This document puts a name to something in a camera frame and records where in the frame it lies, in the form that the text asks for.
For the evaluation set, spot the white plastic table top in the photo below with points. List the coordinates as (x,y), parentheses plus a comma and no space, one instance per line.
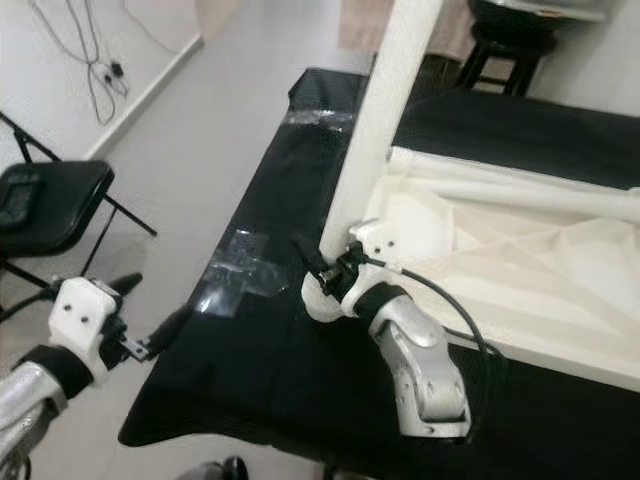
(540,280)

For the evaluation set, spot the grey robot left leg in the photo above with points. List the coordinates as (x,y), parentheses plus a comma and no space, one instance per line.
(228,470)

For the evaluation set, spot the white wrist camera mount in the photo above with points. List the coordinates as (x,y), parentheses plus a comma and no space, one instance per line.
(382,238)
(85,315)

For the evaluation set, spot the black wooden stool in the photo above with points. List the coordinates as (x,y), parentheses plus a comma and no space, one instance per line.
(500,55)

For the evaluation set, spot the black bowl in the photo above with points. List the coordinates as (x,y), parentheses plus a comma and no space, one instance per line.
(510,22)

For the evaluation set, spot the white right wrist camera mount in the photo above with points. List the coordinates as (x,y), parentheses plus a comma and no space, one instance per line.
(382,238)

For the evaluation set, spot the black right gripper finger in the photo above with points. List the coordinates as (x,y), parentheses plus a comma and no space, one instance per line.
(312,260)

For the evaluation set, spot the black remote control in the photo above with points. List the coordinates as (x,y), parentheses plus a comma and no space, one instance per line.
(22,200)

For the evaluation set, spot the clear tape cross patch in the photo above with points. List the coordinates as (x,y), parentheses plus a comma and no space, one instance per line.
(245,272)

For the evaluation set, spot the clear tape strip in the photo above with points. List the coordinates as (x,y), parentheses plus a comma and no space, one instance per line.
(320,118)

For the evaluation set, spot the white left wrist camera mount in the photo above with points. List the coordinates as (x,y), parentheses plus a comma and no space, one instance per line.
(85,315)

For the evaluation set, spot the black tablecloth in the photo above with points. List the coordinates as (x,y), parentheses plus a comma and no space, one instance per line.
(260,400)

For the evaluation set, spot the black folding chair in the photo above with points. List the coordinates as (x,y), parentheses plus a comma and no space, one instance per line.
(70,200)

